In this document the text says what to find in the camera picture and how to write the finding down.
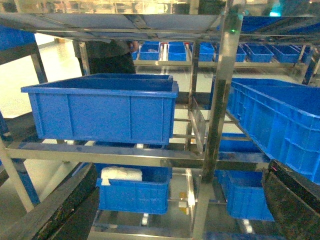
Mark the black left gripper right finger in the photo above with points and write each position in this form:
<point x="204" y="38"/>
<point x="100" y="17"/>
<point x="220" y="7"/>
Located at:
<point x="293" y="201"/>

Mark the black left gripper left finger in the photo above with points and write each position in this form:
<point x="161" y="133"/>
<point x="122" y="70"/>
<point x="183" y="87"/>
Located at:
<point x="66" y="214"/>

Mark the blue bin right shelf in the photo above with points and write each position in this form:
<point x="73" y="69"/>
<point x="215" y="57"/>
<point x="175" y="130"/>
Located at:
<point x="282" y="118"/>

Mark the large blue bin on shelf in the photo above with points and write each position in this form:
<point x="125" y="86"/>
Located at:
<point x="106" y="107"/>

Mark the blue bin lower right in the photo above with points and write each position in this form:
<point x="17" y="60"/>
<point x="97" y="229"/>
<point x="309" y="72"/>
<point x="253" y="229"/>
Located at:
<point x="244" y="194"/>

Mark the white bag in bin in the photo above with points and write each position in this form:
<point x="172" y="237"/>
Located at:
<point x="120" y="173"/>

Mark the blue bin lower left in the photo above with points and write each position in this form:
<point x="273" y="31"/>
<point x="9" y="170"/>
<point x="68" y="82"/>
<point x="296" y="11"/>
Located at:
<point x="148" y="195"/>

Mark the stainless steel shelf frame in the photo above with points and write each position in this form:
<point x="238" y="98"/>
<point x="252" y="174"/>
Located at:
<point x="274" y="22"/>

